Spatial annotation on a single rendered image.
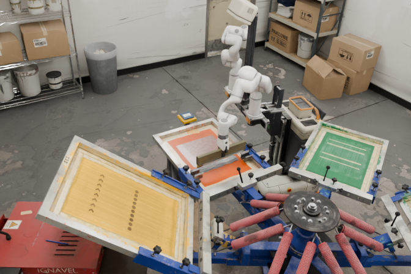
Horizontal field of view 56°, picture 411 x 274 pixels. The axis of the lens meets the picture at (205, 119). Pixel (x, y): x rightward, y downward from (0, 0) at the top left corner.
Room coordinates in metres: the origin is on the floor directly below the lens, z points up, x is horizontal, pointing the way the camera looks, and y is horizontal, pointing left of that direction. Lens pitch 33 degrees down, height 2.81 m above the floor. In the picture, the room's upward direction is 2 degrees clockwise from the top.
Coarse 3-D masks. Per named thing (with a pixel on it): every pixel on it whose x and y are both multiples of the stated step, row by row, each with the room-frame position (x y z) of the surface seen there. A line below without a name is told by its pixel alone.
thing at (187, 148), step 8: (184, 136) 2.61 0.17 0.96; (176, 144) 2.50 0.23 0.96; (184, 144) 2.50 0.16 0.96; (192, 144) 2.51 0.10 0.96; (184, 152) 2.40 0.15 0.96; (192, 152) 2.40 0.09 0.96; (200, 152) 2.41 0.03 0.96; (184, 160) 2.30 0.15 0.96; (192, 160) 2.30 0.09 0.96; (192, 168) 2.21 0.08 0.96; (208, 176) 2.13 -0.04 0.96; (216, 176) 2.13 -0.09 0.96; (224, 176) 2.14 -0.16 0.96; (208, 184) 2.05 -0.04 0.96
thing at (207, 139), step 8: (192, 136) 2.62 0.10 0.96; (200, 136) 2.62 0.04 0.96; (208, 136) 2.63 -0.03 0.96; (216, 136) 2.63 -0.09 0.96; (200, 144) 2.51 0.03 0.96; (208, 144) 2.52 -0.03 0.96; (216, 144) 2.52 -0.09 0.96; (240, 160) 2.33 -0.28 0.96; (224, 168) 2.23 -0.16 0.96; (232, 168) 2.23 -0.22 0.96; (248, 168) 2.24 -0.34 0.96
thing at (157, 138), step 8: (208, 120) 2.82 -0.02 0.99; (216, 120) 2.82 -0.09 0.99; (176, 128) 2.67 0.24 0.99; (184, 128) 2.68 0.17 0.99; (192, 128) 2.72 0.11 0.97; (152, 136) 2.56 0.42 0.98; (160, 136) 2.56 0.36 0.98; (168, 136) 2.60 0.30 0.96; (232, 136) 2.59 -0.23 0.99; (160, 144) 2.44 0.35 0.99; (168, 152) 2.35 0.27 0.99; (176, 160) 2.25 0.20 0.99; (176, 168) 2.20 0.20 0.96; (224, 184) 2.01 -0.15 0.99
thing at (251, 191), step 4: (248, 188) 1.93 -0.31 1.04; (252, 188) 1.93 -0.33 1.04; (244, 192) 1.92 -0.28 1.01; (248, 192) 1.89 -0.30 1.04; (252, 192) 1.89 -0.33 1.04; (256, 192) 1.89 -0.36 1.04; (248, 196) 1.88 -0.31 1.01; (252, 196) 1.85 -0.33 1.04; (256, 196) 1.85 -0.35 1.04; (260, 196) 1.86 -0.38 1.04
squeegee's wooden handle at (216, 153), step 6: (234, 144) 2.28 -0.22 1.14; (240, 144) 2.30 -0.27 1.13; (216, 150) 2.20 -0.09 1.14; (228, 150) 2.24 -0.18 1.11; (234, 150) 2.27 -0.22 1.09; (198, 156) 2.13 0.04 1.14; (204, 156) 2.14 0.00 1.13; (210, 156) 2.16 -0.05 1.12; (216, 156) 2.19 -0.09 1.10; (198, 162) 2.11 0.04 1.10; (204, 162) 2.14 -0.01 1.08
